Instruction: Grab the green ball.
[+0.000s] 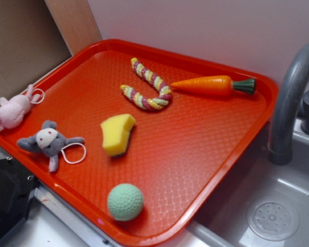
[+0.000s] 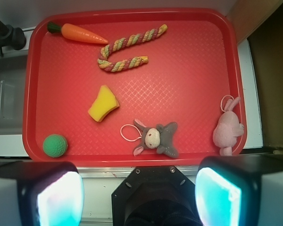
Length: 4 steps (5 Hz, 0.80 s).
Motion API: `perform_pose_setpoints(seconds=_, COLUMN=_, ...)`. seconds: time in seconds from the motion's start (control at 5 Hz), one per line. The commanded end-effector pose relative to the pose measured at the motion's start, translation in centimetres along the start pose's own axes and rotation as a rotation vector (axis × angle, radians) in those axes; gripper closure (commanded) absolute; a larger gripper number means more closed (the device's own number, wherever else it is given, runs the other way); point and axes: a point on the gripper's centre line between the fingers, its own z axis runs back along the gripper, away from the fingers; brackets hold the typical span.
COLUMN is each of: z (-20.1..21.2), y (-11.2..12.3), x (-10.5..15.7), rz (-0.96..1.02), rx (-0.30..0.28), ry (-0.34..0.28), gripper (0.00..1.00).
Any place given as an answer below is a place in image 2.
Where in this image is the pink plush bunny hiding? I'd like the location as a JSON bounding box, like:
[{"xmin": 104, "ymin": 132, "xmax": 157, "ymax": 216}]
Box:
[{"xmin": 213, "ymin": 95, "xmax": 244, "ymax": 156}]

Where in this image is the steel sink basin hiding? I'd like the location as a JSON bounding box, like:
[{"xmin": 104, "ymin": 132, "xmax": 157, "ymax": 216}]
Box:
[{"xmin": 0, "ymin": 54, "xmax": 27, "ymax": 135}]

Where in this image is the yellow sponge piece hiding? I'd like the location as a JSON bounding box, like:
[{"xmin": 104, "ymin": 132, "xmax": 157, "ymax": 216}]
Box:
[{"xmin": 88, "ymin": 85, "xmax": 120, "ymax": 122}]

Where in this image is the grey plush donkey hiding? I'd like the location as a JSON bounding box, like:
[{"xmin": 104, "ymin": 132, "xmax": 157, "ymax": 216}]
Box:
[{"xmin": 120, "ymin": 119, "xmax": 179, "ymax": 159}]

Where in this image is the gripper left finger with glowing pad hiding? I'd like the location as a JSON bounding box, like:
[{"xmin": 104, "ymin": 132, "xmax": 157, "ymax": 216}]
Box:
[{"xmin": 0, "ymin": 161, "xmax": 83, "ymax": 226}]

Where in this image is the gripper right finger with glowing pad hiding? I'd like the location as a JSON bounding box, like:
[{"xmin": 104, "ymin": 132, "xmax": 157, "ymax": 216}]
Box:
[{"xmin": 195, "ymin": 155, "xmax": 283, "ymax": 226}]

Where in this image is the multicolour twisted rope toy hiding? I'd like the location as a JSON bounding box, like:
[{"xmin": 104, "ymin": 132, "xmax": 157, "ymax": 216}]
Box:
[{"xmin": 97, "ymin": 24, "xmax": 168, "ymax": 73}]

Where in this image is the orange toy carrot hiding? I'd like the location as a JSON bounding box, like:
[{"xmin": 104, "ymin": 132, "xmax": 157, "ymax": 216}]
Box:
[{"xmin": 47, "ymin": 22, "xmax": 108, "ymax": 44}]

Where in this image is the red plastic tray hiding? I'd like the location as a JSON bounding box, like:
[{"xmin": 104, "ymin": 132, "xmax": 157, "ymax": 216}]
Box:
[{"xmin": 23, "ymin": 8, "xmax": 243, "ymax": 167}]

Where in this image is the green dimpled ball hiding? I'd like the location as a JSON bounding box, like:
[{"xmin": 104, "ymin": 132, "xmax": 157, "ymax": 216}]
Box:
[{"xmin": 42, "ymin": 134, "xmax": 68, "ymax": 158}]

